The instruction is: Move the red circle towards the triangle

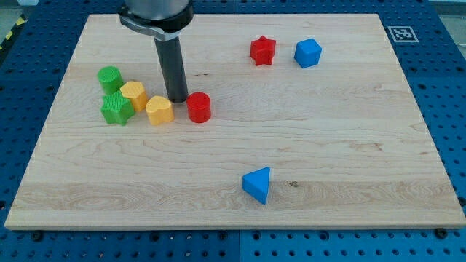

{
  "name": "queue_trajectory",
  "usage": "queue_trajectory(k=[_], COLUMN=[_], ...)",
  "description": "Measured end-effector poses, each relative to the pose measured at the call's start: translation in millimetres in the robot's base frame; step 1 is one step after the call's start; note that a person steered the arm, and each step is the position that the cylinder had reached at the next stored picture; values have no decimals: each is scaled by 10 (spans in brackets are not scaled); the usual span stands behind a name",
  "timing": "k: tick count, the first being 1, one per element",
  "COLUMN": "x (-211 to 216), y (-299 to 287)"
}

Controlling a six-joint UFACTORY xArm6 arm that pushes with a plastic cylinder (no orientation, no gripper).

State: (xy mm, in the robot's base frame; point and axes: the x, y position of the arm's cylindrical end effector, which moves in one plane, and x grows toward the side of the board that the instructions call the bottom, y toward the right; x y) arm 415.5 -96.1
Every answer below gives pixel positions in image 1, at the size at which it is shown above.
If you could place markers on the red cylinder block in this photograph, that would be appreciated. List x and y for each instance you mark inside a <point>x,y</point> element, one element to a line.
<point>198,104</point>

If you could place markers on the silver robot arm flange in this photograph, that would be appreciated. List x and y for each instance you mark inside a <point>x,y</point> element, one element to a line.
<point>162,19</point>

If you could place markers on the blue triangle block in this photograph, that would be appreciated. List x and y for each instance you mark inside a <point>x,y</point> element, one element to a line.
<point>256,184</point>

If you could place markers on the yellow heart block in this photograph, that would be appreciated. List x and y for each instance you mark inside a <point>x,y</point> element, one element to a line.
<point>159,110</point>

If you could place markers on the red star block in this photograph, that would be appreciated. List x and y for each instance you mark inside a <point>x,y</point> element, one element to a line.
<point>262,51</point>

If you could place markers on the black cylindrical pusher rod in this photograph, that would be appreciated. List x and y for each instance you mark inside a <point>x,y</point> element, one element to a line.
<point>171,62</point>

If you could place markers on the yellow hexagon block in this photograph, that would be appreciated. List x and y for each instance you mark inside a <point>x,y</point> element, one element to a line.
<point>136,93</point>

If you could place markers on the blue cube block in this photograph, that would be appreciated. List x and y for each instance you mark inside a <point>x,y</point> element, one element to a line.
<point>307,53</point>

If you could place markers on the green star block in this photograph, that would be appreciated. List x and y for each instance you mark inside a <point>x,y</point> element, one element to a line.
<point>117,109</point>

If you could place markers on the green cylinder block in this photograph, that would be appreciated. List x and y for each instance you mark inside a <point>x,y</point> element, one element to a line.
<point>110,79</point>

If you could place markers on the white fiducial marker tag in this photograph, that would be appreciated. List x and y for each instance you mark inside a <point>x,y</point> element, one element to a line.
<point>402,34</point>

